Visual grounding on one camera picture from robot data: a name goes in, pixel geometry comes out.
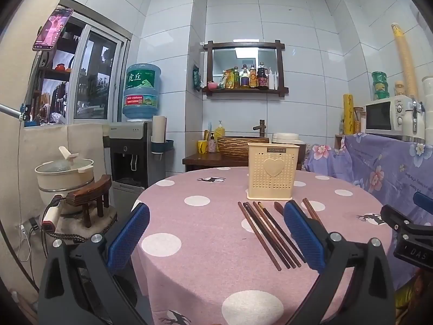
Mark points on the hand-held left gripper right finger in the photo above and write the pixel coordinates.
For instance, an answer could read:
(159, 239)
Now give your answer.
(304, 240)

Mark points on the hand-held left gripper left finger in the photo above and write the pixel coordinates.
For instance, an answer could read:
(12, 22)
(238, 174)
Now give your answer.
(130, 237)

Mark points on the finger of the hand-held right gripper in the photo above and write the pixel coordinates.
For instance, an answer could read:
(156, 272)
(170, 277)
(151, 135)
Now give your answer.
(394, 217)
(424, 202)

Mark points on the black chopstick gold tip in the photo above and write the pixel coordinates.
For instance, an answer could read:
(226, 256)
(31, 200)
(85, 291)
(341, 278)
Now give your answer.
(279, 230)

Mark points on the brown wooden spoon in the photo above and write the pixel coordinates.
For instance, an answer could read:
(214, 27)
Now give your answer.
(279, 209)

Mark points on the cream plastic utensil holder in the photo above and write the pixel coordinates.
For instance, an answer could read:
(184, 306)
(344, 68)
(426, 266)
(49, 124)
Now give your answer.
(274, 182)

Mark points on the round cushioned seat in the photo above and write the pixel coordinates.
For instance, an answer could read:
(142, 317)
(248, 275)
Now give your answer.
(101, 221)

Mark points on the purple floral cloth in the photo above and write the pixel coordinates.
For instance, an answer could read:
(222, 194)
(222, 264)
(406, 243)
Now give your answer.
(372, 166)

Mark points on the small dark wooden stool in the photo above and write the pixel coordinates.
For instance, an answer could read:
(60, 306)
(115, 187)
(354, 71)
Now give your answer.
(89, 193)

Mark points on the white kettle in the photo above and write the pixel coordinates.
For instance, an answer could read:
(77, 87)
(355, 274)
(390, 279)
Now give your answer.
(414, 122)

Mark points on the cream cooking pot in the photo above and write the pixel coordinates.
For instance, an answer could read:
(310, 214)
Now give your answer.
(64, 179)

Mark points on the grey water dispenser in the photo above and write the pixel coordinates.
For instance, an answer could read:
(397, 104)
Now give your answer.
(130, 149)

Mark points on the white microwave oven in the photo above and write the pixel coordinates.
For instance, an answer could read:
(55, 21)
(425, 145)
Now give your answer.
(380, 115)

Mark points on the power strip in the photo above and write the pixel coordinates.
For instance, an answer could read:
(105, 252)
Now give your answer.
(32, 224)

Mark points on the glass jar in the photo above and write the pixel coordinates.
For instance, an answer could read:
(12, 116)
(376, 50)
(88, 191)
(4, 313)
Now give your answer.
(358, 120)

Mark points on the white brown rice cooker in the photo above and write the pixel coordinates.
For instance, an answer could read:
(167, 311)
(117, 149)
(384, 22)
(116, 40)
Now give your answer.
(286, 138)

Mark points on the dark wooden counter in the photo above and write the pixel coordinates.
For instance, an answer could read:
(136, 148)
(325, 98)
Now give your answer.
(209, 160)

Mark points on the yellow wrap roll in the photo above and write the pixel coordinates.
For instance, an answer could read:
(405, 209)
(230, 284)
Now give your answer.
(348, 115)

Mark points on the white paper cup tube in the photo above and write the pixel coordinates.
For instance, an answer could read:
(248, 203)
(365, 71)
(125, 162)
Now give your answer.
(159, 128)

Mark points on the brown ribbed sink basin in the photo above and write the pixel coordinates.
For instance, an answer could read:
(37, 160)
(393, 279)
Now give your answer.
(236, 147)

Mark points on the yellow jar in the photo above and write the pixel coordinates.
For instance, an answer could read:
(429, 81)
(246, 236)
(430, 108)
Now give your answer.
(399, 88)

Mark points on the bronze faucet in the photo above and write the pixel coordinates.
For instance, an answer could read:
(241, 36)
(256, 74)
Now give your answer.
(261, 128)

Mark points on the pink pump bottle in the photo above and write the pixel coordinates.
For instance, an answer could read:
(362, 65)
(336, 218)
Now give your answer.
(212, 145)

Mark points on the blue toothbrush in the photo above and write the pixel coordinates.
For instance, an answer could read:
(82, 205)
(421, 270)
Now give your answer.
(209, 130)

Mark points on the yellow dish soap bottle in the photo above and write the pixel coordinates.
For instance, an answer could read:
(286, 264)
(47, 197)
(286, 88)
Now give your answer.
(219, 133)

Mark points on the yellow paper cup stack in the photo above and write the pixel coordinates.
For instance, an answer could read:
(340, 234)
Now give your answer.
(404, 57)

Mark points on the blue water jug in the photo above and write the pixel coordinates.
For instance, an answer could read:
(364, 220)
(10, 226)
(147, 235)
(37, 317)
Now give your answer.
(142, 88)

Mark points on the small white squeeze bottle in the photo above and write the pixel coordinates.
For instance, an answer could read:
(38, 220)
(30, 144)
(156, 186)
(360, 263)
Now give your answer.
(275, 83)

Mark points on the dark soy sauce bottle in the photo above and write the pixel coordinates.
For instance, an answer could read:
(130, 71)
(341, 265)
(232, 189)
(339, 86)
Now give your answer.
(262, 79)

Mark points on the sliding window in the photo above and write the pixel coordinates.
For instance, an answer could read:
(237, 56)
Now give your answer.
(94, 74)

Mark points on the orange label sauce bottle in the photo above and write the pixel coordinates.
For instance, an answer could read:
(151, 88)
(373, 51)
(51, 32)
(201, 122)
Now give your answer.
(253, 79)

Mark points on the purple label sauce bottle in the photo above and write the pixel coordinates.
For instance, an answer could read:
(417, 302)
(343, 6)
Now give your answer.
(244, 79)

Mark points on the pink round container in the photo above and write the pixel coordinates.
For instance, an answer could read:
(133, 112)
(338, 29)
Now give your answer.
(212, 85)

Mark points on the green packet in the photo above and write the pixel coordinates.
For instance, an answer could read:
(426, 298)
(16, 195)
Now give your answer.
(197, 78)

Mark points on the yellow green oil bottle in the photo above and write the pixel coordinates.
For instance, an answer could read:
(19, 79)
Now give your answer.
(236, 79)

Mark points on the yellow refill pouch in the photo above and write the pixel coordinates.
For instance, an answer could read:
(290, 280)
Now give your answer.
(228, 79)

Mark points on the smartphone with pink screen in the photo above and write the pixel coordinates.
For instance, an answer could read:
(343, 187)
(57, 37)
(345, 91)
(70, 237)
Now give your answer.
(52, 28)

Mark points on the blue wall caddy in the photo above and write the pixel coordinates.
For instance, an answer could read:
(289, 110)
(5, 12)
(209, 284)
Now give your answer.
(162, 146)

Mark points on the dark wooden wall shelf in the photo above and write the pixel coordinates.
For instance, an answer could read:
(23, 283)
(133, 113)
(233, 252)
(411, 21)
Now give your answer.
(209, 71)

